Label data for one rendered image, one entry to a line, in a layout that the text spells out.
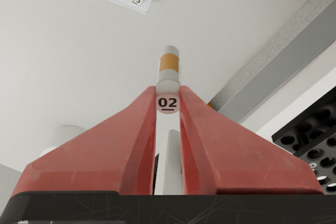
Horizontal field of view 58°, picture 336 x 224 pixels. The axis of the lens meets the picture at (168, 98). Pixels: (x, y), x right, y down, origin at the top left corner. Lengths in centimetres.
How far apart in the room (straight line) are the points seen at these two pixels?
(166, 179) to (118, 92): 14
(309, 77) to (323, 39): 3
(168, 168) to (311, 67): 15
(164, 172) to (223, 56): 14
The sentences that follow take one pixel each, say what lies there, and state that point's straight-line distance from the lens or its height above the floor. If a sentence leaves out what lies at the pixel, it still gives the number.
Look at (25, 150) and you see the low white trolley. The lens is 51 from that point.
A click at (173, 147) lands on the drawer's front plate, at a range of 31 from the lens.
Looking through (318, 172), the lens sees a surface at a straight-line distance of 27.
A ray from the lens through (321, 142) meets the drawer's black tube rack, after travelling 24.
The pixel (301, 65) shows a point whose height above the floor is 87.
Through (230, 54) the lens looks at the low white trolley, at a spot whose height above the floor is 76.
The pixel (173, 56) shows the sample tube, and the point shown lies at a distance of 15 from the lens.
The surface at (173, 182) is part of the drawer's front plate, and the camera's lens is 29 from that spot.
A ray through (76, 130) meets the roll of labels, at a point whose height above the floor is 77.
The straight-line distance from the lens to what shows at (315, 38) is 24.
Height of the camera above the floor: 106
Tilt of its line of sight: 52 degrees down
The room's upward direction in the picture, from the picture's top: 174 degrees counter-clockwise
